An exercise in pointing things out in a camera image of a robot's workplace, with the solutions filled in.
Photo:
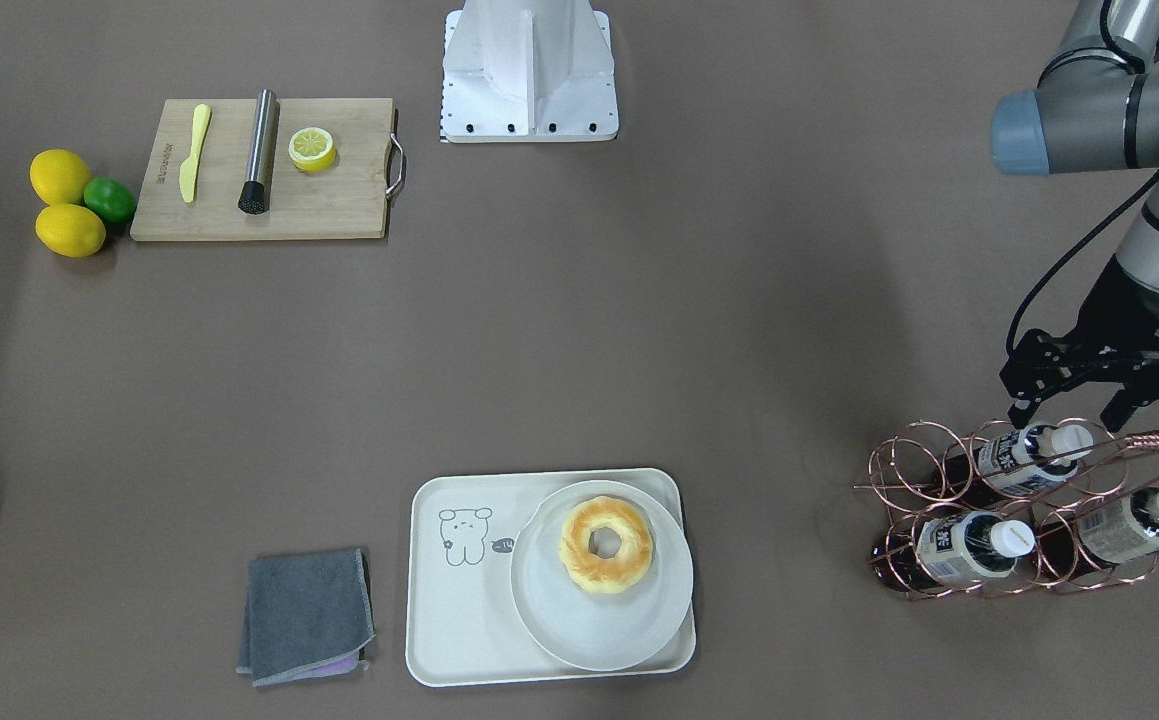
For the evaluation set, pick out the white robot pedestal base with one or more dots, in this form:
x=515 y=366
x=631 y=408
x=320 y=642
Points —
x=528 y=72

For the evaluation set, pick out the glazed donut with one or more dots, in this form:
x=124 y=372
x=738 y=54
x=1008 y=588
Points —
x=592 y=572

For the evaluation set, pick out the half lemon slice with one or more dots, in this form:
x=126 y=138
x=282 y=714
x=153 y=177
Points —
x=312 y=149

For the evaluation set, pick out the bamboo cutting board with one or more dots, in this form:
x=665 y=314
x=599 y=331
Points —
x=349 y=201

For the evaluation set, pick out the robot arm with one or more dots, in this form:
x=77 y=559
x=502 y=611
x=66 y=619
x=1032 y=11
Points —
x=1095 y=107

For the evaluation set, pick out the white round plate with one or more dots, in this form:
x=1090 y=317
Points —
x=595 y=631

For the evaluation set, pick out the yellow lemon near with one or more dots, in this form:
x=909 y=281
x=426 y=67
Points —
x=70 y=230

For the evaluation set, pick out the tea bottle white cap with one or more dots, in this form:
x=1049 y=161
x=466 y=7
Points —
x=1021 y=463

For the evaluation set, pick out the green lime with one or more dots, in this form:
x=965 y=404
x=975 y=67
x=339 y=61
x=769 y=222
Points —
x=110 y=200

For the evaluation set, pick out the copper wire bottle rack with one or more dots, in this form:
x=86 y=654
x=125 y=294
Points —
x=900 y=465

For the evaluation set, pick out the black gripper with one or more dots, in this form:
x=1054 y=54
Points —
x=1135 y=312

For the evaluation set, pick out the yellow plastic knife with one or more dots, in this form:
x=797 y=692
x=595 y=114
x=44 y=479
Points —
x=189 y=168

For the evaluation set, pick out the yellow lemon far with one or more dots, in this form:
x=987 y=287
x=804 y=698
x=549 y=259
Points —
x=59 y=176

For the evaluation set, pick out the grey folded cloth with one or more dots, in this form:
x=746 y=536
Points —
x=306 y=616

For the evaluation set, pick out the tea bottle front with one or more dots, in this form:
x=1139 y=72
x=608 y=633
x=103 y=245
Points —
x=1119 y=532
x=955 y=553

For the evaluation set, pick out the yellow lemon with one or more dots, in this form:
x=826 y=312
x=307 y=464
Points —
x=70 y=230
x=59 y=176

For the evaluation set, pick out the steel muddler black tip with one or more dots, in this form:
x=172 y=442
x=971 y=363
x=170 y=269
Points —
x=254 y=194

